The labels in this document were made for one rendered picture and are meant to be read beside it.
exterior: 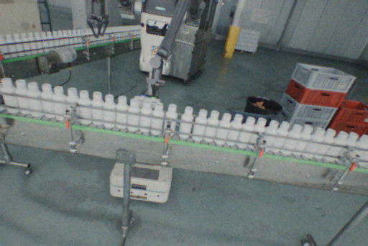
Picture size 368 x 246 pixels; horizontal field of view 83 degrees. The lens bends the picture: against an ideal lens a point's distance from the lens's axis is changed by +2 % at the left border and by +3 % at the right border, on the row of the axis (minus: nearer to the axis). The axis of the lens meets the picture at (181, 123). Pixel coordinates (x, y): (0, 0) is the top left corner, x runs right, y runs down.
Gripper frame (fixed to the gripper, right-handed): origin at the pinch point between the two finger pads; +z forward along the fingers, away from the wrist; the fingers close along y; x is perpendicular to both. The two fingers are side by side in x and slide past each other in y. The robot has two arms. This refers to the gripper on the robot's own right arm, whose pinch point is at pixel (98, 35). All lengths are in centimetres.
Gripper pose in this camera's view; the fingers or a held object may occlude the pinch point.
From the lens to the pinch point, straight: 115.3
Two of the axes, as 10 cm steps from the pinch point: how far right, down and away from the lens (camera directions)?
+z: -1.6, 8.5, 5.0
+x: 9.9, 1.6, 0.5
